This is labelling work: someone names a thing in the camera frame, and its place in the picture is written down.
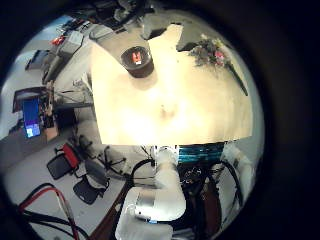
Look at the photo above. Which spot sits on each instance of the red and black office chair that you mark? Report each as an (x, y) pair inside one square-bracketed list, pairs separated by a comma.
[(63, 162)]

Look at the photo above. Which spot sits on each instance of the grey equipment cabinet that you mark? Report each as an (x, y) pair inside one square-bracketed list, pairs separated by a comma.
[(71, 41)]

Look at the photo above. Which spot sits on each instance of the dried flower bouquet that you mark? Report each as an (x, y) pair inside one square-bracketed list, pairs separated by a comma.
[(213, 53)]

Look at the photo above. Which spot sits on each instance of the blue ribbed strip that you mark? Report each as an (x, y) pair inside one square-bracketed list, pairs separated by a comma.
[(200, 153)]

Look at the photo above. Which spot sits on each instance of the blue-lit computer monitor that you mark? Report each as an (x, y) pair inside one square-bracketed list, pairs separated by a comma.
[(31, 116)]

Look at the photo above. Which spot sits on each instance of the small red object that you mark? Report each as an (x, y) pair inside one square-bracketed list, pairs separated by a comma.
[(57, 40)]

